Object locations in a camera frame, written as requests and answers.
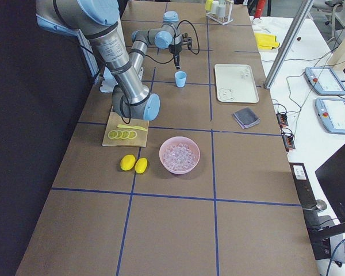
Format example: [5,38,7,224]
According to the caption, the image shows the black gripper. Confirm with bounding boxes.
[168,33,193,70]

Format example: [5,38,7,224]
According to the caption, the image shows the lemon slice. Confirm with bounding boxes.
[108,130,118,139]
[115,130,123,139]
[121,131,129,139]
[128,131,137,139]

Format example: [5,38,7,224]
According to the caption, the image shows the white wire cup rack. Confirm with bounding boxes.
[205,0,234,25]

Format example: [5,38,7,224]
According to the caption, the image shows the near teach pendant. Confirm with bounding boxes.
[315,98,345,135]

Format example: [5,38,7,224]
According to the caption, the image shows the far teach pendant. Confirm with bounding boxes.
[305,66,345,96]

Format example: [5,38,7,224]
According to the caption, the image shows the yellow plastic knife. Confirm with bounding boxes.
[117,124,148,132]

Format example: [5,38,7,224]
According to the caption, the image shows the aluminium frame post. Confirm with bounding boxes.
[264,0,314,89]

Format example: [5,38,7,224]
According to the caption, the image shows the grey folded cloth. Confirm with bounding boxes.
[232,107,260,129]

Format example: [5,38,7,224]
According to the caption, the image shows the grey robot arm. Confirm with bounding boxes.
[129,11,192,75]
[36,1,160,121]

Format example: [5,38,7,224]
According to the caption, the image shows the orange connector board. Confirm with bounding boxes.
[281,128,296,152]
[276,113,288,128]

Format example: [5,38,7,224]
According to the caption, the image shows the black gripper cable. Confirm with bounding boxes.
[143,19,201,64]

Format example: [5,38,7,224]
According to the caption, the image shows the light blue plastic cup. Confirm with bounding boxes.
[174,71,187,88]

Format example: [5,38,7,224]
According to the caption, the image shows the whole yellow lemon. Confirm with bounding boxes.
[135,158,148,174]
[120,154,136,171]

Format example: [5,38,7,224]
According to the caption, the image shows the pink ribbed bowl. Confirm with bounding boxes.
[159,136,200,175]

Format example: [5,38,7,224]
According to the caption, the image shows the yellow cloth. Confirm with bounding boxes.
[254,33,280,50]

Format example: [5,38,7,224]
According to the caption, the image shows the cream bear serving tray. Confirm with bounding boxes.
[214,64,259,104]

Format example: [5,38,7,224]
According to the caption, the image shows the teach pendant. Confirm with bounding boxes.
[315,98,345,135]
[305,66,345,96]

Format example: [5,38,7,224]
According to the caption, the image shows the grey plastic cup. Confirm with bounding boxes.
[216,5,226,18]

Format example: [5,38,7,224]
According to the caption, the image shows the white plastic cup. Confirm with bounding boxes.
[210,0,219,13]

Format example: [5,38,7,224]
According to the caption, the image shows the wooden cutting board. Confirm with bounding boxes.
[102,112,150,147]

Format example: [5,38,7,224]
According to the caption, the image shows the clear ice cubes pile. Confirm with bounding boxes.
[162,143,198,171]

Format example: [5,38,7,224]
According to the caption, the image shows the black monitor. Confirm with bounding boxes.
[316,144,345,222]

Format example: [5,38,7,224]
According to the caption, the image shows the yellow plastic cup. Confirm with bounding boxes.
[205,0,213,11]

